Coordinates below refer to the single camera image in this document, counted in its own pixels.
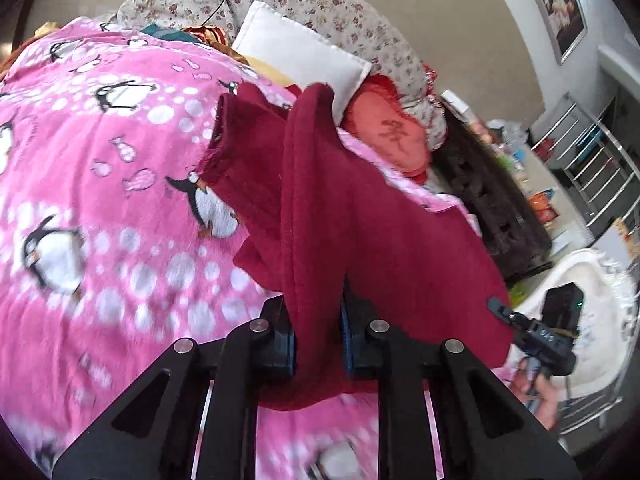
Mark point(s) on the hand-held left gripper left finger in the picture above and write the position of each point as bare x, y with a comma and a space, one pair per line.
277, 355

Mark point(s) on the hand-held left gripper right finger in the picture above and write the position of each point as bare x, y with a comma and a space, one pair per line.
360, 355

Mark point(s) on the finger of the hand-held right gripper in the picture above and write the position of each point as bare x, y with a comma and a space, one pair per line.
507, 317

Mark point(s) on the dark red garment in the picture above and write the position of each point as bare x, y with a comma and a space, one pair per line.
350, 210

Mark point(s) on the person's right hand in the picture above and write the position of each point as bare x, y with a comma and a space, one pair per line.
542, 402

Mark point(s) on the white upholstered chair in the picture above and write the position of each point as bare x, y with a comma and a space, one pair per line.
610, 320

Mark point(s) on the dark carved wooden cabinet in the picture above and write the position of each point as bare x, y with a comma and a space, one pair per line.
490, 200

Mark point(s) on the white box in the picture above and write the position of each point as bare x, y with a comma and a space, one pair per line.
456, 102

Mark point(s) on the red heart cushion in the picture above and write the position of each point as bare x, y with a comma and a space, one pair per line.
390, 130

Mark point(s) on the pink penguin print blanket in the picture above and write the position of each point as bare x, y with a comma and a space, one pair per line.
100, 160

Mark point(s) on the yellow cloth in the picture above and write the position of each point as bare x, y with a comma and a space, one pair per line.
270, 72

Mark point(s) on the white pillow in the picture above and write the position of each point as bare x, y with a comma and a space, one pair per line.
300, 50

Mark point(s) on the gold red striped cloth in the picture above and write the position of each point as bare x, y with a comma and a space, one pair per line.
210, 35

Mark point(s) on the teal cloth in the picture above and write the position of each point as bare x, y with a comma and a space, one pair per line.
160, 30

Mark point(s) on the framed wall picture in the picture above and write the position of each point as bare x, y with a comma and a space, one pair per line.
560, 5

